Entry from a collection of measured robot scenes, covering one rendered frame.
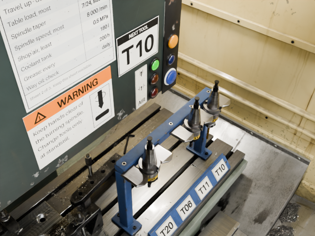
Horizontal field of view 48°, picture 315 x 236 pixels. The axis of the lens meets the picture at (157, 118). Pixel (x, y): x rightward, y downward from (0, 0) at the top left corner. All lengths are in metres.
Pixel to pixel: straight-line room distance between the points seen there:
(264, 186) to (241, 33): 0.65
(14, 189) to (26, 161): 0.05
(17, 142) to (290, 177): 1.29
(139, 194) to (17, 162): 0.87
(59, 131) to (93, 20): 0.17
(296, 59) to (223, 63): 0.32
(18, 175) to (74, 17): 0.23
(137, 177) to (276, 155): 0.81
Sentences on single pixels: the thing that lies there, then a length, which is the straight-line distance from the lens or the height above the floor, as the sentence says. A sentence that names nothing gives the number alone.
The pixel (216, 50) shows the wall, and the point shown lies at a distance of 1.55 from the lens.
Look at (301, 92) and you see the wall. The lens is 1.45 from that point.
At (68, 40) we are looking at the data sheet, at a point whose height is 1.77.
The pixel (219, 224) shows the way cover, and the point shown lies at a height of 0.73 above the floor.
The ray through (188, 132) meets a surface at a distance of 1.11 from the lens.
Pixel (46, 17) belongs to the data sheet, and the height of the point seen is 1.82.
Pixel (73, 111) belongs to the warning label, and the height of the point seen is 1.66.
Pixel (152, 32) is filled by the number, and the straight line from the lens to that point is 0.59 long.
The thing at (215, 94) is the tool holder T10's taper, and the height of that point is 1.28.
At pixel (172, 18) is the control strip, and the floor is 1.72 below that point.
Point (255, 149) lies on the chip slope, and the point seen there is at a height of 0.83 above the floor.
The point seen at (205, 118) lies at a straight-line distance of 1.17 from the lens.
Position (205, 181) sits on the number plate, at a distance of 1.33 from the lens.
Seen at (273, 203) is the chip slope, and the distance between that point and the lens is 1.58.
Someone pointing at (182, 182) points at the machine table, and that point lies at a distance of 1.38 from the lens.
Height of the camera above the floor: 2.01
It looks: 44 degrees down
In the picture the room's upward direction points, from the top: 2 degrees clockwise
